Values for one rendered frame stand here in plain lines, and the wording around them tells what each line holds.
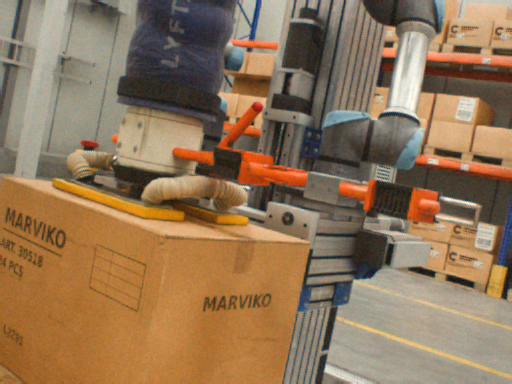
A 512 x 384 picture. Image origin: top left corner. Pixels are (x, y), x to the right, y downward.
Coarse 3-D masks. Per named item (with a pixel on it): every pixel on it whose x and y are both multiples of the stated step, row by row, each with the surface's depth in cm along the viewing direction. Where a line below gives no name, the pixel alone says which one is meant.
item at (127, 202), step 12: (60, 180) 134; (72, 180) 134; (72, 192) 130; (84, 192) 127; (96, 192) 125; (108, 192) 124; (120, 192) 129; (132, 192) 123; (108, 204) 121; (120, 204) 119; (132, 204) 117; (144, 204) 117; (156, 204) 119; (144, 216) 114; (156, 216) 116; (168, 216) 118; (180, 216) 120
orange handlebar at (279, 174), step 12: (180, 156) 126; (192, 156) 124; (204, 156) 121; (252, 168) 113; (264, 168) 111; (276, 168) 110; (288, 168) 108; (264, 180) 111; (276, 180) 110; (288, 180) 108; (300, 180) 106; (348, 192) 99; (360, 192) 98; (420, 204) 91; (432, 204) 92
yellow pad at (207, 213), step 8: (128, 192) 148; (168, 200) 139; (176, 200) 139; (176, 208) 137; (184, 208) 135; (192, 208) 133; (200, 208) 134; (208, 208) 133; (200, 216) 131; (208, 216) 130; (216, 216) 128; (224, 216) 130; (232, 216) 132; (240, 216) 134; (232, 224) 132; (240, 224) 134
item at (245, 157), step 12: (216, 156) 117; (228, 156) 115; (240, 156) 113; (252, 156) 114; (264, 156) 117; (216, 168) 116; (228, 168) 115; (240, 168) 114; (240, 180) 113; (252, 180) 116
